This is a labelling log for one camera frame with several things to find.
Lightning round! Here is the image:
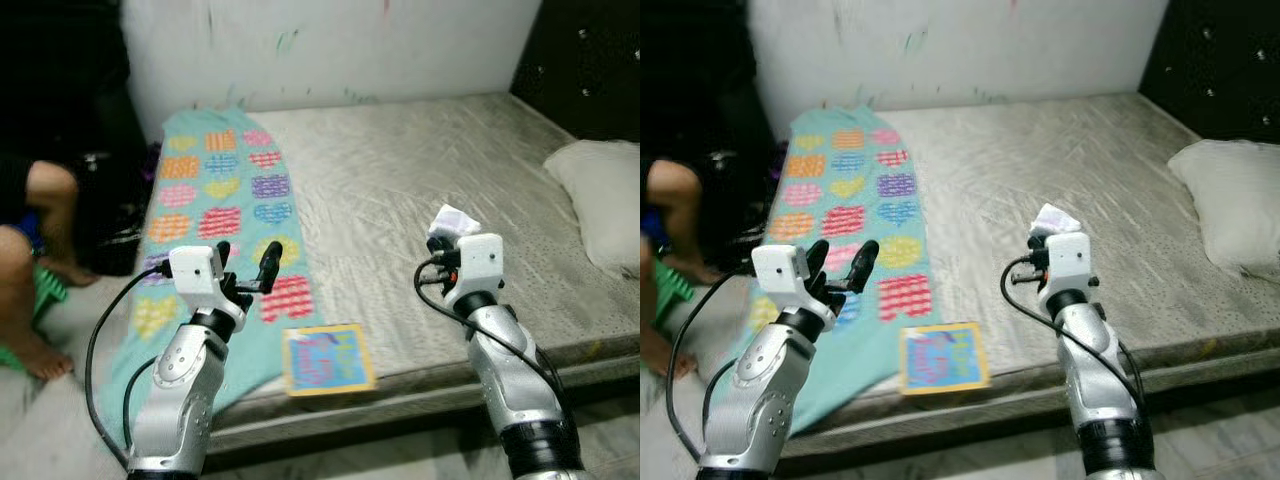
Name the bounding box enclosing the white tissue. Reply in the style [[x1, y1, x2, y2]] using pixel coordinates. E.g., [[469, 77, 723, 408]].
[[1030, 202, 1084, 239], [428, 202, 482, 241]]

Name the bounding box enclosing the blue yellow children's book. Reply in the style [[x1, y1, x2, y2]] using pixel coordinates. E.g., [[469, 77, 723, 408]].
[[281, 322, 379, 399], [897, 321, 992, 397]]

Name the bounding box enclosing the cream quilted mattress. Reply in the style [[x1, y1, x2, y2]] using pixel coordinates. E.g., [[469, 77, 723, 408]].
[[725, 92, 1280, 401], [100, 92, 641, 421]]

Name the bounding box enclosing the teal heart pattern blanket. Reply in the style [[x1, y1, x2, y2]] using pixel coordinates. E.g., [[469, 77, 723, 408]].
[[98, 105, 323, 436], [718, 105, 939, 439]]

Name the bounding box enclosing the black bag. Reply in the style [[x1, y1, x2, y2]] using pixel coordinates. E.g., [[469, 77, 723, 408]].
[[60, 145, 161, 279], [698, 145, 793, 279]]

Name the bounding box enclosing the grey bed base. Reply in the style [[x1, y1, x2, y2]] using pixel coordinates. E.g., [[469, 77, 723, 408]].
[[205, 345, 641, 456], [780, 340, 1280, 461]]

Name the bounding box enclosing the green plastic stool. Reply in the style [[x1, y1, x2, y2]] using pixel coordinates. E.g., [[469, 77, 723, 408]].
[[0, 258, 71, 373], [652, 255, 698, 329]]

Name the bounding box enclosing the person with bare legs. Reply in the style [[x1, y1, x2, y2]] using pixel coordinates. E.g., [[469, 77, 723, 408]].
[[0, 155, 101, 383], [640, 158, 703, 383]]

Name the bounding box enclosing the white pillow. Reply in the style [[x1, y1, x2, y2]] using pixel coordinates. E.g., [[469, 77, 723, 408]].
[[1166, 138, 1280, 273], [543, 139, 641, 281]]

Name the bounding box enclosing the dark tufted headboard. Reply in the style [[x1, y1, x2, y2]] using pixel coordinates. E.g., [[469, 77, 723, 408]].
[[1140, 0, 1280, 143], [508, 0, 641, 143]]

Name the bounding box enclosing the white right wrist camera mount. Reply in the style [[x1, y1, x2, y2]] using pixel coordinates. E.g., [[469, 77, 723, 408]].
[[455, 232, 505, 303], [1043, 231, 1094, 298]]

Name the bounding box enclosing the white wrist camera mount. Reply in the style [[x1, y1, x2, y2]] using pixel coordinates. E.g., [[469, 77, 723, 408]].
[[167, 244, 227, 307], [1043, 231, 1094, 298], [455, 232, 505, 303], [750, 242, 811, 307]]

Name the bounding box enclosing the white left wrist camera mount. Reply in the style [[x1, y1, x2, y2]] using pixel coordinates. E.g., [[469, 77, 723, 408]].
[[167, 244, 227, 307], [750, 242, 811, 307]]

